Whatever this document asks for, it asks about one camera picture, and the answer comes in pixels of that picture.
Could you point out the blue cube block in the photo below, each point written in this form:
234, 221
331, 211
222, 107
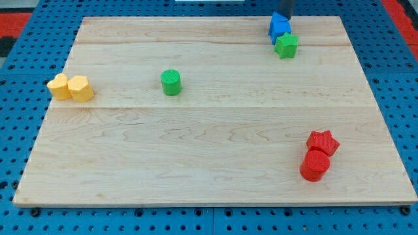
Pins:
277, 29

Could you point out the green star block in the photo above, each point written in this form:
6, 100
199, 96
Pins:
286, 45

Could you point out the wooden board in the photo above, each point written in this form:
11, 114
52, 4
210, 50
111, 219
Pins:
234, 136

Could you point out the green cylinder block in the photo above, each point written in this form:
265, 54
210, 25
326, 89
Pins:
171, 82

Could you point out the blue triangle block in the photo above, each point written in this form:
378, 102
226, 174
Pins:
276, 17

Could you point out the red star block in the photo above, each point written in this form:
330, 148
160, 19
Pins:
323, 141

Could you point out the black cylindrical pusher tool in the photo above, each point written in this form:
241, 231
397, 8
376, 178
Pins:
285, 8

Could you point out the yellow hexagon block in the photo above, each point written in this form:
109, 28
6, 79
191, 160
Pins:
80, 88

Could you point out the red cylinder block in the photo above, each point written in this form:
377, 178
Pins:
315, 165

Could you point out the yellow heart block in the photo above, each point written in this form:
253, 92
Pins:
58, 87

